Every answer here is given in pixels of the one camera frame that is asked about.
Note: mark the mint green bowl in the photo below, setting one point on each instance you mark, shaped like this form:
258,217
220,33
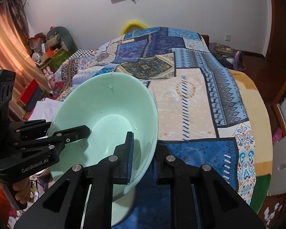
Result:
110,105

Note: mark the pink bunny toy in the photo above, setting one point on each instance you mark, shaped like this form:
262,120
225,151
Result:
49,75

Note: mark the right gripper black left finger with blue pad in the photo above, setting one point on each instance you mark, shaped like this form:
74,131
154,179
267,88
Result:
82,196

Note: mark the orange pink curtain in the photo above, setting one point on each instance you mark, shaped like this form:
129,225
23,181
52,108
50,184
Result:
15,52

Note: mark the dark bag on floor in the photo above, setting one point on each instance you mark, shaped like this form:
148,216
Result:
228,57

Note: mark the beige green fleece blanket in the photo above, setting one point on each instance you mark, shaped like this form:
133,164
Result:
260,123

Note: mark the grey plush toy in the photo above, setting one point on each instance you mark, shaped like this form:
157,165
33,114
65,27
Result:
60,37

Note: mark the white folded cloth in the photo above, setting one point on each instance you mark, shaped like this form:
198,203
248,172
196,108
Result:
45,109

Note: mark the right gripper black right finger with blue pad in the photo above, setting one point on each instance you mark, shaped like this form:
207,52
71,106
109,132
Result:
199,196

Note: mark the green storage box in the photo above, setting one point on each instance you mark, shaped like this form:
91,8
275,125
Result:
56,60

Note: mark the red box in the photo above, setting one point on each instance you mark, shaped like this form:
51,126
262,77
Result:
30,95

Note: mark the person's left hand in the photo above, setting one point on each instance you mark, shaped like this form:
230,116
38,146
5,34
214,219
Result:
22,189

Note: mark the patchwork patterned tablecloth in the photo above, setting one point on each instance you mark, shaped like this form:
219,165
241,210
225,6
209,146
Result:
201,115

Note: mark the white wall socket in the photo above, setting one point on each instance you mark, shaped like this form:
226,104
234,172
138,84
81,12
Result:
227,37

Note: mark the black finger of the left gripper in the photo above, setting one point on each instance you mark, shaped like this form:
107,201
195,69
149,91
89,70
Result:
60,138

